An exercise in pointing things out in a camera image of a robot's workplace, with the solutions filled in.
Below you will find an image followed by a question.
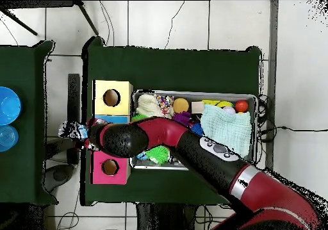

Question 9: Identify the shallow wire mesh bin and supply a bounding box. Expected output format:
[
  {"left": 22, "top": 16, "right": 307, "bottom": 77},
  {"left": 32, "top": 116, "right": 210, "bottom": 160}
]
[{"left": 129, "top": 90, "right": 258, "bottom": 170}]

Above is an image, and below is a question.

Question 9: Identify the orange round foam disc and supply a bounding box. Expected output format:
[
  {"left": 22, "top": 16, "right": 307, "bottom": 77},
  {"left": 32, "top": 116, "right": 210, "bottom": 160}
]
[{"left": 172, "top": 97, "right": 190, "bottom": 114}]

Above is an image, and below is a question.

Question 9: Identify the clear blue plastic cup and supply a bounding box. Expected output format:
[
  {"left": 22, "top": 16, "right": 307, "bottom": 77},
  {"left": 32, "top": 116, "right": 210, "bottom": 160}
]
[{"left": 0, "top": 124, "right": 19, "bottom": 153}]

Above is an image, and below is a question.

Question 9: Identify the black standing panel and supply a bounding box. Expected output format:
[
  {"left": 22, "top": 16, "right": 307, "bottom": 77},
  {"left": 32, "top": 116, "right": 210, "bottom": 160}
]
[{"left": 67, "top": 73, "right": 81, "bottom": 165}]

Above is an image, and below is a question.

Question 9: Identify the wooden three-hole sorting box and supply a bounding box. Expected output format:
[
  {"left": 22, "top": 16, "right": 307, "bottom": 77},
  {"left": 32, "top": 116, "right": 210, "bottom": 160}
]
[{"left": 90, "top": 79, "right": 134, "bottom": 185}]

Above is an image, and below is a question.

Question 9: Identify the plain wooden cube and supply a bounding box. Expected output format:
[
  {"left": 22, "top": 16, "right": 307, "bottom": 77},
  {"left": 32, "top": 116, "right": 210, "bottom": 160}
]
[{"left": 191, "top": 101, "right": 205, "bottom": 114}]

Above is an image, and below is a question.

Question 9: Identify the dark grey stand foot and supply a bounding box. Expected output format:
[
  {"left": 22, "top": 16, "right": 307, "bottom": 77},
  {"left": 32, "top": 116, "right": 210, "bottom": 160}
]
[{"left": 44, "top": 163, "right": 76, "bottom": 192}]

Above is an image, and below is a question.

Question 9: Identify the purple spiky rubber toy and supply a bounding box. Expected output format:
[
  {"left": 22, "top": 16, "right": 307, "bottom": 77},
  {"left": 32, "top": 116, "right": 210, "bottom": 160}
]
[{"left": 172, "top": 111, "right": 192, "bottom": 127}]

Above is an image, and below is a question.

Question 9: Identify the dark green table cloth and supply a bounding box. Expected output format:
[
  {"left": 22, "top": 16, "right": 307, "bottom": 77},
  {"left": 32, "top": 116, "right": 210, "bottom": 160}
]
[
  {"left": 81, "top": 36, "right": 263, "bottom": 206},
  {"left": 0, "top": 40, "right": 58, "bottom": 206}
]

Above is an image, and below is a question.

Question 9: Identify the cream waffle cloth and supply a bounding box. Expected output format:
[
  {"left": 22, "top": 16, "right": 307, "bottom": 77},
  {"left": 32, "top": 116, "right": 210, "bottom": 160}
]
[{"left": 135, "top": 94, "right": 167, "bottom": 118}]

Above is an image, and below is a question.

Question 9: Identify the black power cable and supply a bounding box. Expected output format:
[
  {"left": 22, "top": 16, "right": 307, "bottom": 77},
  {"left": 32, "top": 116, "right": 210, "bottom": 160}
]
[{"left": 257, "top": 94, "right": 328, "bottom": 144}]

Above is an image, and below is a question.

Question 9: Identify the black tripod stand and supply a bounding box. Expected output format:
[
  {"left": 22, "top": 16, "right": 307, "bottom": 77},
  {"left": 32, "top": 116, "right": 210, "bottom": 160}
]
[{"left": 0, "top": 0, "right": 100, "bottom": 37}]

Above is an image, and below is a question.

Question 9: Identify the blue puffer ball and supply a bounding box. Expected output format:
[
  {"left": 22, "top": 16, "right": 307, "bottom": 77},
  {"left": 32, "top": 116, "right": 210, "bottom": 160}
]
[{"left": 190, "top": 122, "right": 204, "bottom": 137}]

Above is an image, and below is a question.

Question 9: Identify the mint green waffle cloth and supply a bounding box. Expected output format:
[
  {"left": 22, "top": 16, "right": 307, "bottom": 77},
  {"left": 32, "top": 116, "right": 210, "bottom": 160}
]
[{"left": 199, "top": 104, "right": 252, "bottom": 158}]

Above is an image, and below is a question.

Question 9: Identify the clear snack packet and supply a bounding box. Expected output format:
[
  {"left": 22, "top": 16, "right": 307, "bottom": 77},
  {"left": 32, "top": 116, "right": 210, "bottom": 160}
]
[{"left": 58, "top": 120, "right": 89, "bottom": 142}]

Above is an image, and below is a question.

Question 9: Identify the blue plastic bowl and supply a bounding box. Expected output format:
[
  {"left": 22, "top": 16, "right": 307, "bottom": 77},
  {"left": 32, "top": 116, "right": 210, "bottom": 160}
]
[{"left": 0, "top": 86, "right": 23, "bottom": 126}]

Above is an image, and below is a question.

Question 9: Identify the orange plastic ball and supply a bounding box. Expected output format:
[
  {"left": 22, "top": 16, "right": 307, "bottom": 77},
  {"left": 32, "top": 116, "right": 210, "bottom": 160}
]
[{"left": 234, "top": 99, "right": 249, "bottom": 113}]

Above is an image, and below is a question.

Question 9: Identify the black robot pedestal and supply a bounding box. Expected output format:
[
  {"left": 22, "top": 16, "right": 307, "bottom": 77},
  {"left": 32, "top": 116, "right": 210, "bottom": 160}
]
[{"left": 135, "top": 202, "right": 199, "bottom": 230}]

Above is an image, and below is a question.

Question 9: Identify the multicolour print fabric bundle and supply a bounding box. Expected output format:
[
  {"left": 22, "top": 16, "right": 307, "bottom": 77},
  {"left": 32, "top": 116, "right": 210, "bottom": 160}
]
[{"left": 155, "top": 94, "right": 175, "bottom": 119}]

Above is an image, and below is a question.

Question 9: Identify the green spiky puffer ball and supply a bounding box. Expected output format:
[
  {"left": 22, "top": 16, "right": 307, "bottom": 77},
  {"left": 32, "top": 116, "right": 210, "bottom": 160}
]
[{"left": 145, "top": 145, "right": 171, "bottom": 164}]

